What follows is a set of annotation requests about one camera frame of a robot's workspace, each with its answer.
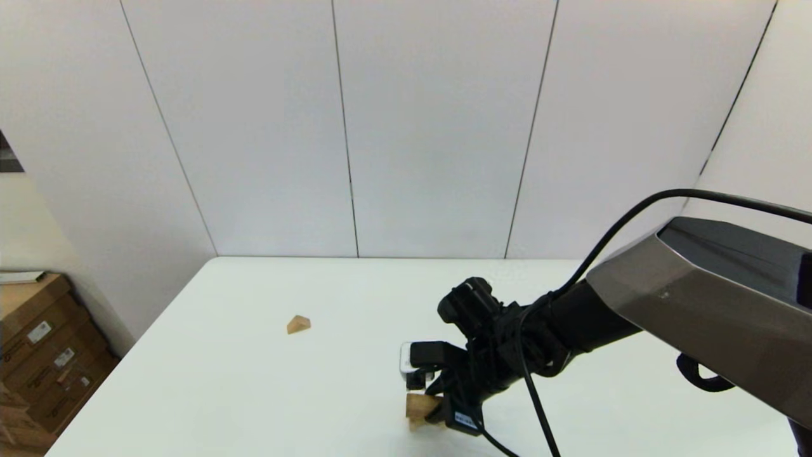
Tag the tall labelled cardboard box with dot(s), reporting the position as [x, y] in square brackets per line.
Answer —
[51, 343]

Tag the rectangular wooden building block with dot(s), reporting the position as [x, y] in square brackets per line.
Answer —
[419, 405]

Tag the low brown cardboard box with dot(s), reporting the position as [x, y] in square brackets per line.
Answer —
[16, 422]

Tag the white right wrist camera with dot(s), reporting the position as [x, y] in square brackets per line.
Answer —
[419, 358]

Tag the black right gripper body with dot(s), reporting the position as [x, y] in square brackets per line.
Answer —
[495, 355]

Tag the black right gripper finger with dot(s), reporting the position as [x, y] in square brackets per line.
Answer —
[439, 416]
[444, 386]

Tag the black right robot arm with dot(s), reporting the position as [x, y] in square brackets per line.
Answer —
[698, 298]

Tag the arched wooden building block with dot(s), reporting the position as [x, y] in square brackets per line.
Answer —
[415, 424]

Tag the triangular wooden building block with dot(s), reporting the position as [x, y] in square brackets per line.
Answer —
[298, 324]

